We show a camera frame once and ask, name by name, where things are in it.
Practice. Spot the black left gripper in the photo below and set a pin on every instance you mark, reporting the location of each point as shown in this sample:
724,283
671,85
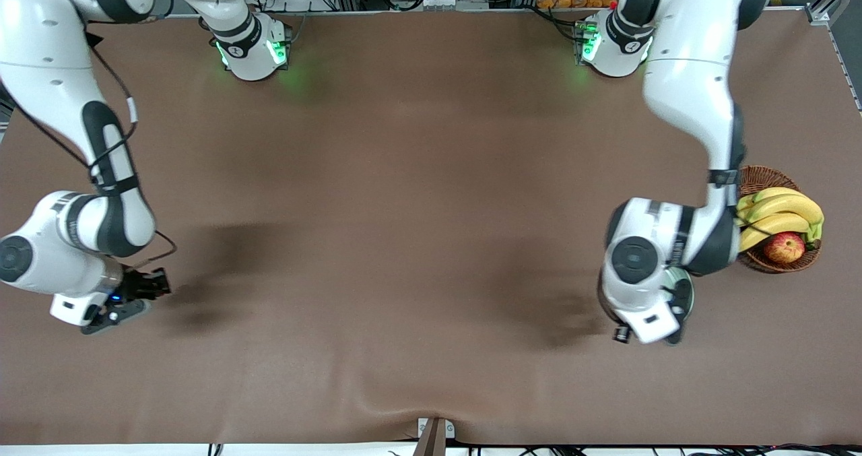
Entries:
621,333

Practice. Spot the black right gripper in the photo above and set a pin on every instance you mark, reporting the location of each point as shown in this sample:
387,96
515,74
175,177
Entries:
139,283

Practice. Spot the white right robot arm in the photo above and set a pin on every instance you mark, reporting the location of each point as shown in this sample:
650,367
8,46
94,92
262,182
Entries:
40,52

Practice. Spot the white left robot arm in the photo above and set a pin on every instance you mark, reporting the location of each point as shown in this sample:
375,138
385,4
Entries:
687,72

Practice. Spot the pale green round plate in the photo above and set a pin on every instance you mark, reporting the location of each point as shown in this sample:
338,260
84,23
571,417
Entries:
673,277

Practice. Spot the red yellow apple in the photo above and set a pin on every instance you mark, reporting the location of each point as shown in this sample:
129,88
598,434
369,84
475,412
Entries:
784,247

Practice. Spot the yellow banana bunch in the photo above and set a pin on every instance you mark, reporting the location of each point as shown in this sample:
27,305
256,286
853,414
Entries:
784,207

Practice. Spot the brown wicker basket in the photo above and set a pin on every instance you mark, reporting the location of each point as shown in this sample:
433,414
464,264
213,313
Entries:
761,173

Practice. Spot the brown table cloth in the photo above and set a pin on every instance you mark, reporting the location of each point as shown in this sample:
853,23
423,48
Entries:
404,274

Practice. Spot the white power strip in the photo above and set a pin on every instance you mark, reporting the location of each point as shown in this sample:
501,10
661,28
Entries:
448,2

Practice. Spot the grey metal clamp bracket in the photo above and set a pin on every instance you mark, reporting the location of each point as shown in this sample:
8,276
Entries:
434,439

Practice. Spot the aluminium frame post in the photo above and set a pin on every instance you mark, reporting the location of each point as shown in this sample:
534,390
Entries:
818,13

